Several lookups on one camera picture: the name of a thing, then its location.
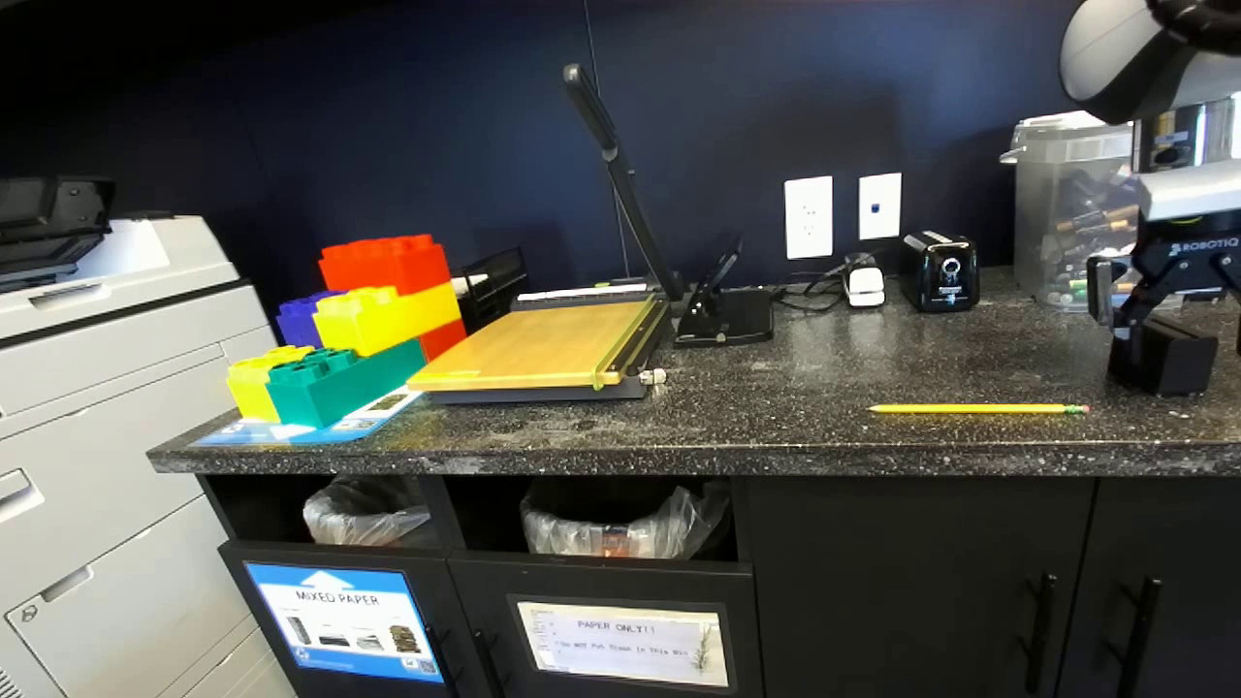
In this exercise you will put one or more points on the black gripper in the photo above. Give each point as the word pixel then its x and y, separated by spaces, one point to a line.
pixel 1192 247

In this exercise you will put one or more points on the black rectangular box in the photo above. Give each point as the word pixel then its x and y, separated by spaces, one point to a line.
pixel 1167 357

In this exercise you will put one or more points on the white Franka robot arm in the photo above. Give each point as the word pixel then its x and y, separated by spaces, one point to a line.
pixel 1125 51

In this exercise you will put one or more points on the clear plastic bin of markers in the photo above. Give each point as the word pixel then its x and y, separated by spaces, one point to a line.
pixel 1068 208

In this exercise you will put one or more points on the yellow pencil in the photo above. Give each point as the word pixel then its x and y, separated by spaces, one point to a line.
pixel 976 409

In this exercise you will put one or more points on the black electric pencil sharpener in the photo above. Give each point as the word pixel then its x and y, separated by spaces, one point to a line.
pixel 938 273

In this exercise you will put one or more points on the small white desk device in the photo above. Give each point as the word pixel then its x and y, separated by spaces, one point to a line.
pixel 862 285

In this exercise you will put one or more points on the black cabinet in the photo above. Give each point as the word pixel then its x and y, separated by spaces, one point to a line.
pixel 905 582

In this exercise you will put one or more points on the black hole punch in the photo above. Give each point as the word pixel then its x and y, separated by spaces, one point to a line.
pixel 724 317

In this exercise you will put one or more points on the clear trash bag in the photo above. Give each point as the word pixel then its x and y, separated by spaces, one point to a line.
pixel 620 525

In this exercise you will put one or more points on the wooden paper cutter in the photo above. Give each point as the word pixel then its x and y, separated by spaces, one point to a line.
pixel 548 347

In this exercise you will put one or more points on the white paper sign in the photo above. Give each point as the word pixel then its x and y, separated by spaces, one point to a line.
pixel 620 641

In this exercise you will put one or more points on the black stapler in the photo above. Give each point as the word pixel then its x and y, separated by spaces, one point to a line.
pixel 489 290

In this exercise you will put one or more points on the large yellow toy block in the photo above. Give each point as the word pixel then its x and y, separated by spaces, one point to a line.
pixel 385 317

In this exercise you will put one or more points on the grey trash bag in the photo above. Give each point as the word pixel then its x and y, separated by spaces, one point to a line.
pixel 367 512

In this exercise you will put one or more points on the green toy block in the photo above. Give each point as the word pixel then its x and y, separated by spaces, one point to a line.
pixel 337 379

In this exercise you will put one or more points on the blue printed paper sheet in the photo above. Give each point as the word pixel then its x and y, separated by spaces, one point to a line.
pixel 337 420

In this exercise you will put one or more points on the purple toy block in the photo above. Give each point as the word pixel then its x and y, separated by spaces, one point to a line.
pixel 298 320

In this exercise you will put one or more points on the blue recycling sign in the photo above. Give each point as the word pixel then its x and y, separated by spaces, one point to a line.
pixel 348 622

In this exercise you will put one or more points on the small yellow toy block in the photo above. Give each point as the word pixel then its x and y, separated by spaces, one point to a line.
pixel 249 380

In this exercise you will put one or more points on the grey office copier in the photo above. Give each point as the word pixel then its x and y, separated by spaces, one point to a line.
pixel 117 427

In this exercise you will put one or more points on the black copier tray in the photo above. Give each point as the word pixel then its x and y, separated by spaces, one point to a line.
pixel 45 225

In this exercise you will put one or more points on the white wall plate with port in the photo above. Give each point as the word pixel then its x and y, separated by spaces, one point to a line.
pixel 878 208

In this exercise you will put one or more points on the blank white wall plate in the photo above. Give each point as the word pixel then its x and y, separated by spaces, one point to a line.
pixel 808 219

